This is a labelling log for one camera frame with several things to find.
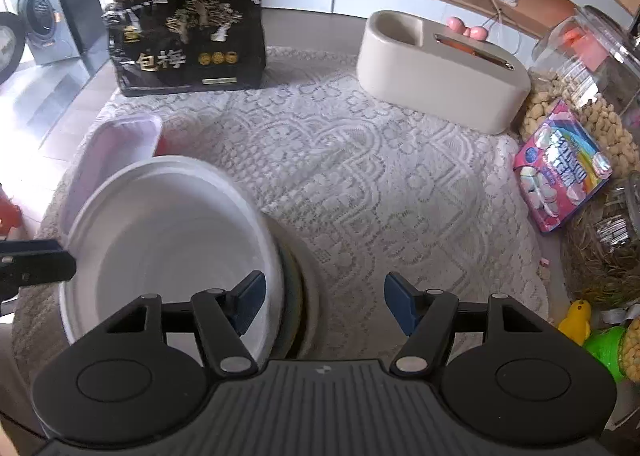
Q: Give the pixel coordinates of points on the black gift bag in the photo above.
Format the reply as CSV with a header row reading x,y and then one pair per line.
x,y
176,46

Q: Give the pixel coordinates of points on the clear jar with peanuts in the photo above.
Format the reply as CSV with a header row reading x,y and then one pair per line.
x,y
592,64

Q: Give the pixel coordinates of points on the pink round toy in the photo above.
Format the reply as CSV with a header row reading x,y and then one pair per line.
x,y
457,26

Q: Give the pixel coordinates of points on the clear jar with dried goods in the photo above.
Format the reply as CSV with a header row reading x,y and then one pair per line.
x,y
600,246

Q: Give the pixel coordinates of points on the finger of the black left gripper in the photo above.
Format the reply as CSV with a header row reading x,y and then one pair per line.
x,y
32,263

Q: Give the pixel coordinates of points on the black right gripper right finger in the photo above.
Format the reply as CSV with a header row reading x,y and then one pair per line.
x,y
426,318

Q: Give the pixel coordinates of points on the pink marshmallow packet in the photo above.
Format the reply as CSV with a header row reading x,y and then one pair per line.
x,y
559,168

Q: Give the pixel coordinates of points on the white rectangular tray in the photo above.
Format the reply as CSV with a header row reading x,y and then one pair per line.
x,y
116,144

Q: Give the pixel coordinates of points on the cream tissue box holder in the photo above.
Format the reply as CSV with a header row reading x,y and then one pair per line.
x,y
425,67

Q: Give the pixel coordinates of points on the green toy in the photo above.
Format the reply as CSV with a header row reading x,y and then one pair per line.
x,y
618,350

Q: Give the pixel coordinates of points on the white round bowl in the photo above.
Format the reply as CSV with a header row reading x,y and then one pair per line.
x,y
172,226

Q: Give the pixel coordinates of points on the washing machine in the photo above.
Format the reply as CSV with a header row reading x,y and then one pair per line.
x,y
48,34

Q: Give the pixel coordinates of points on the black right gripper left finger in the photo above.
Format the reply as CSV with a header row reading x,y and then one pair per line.
x,y
221,319

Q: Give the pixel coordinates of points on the yellow duck toy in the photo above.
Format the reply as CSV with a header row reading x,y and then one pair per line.
x,y
576,323

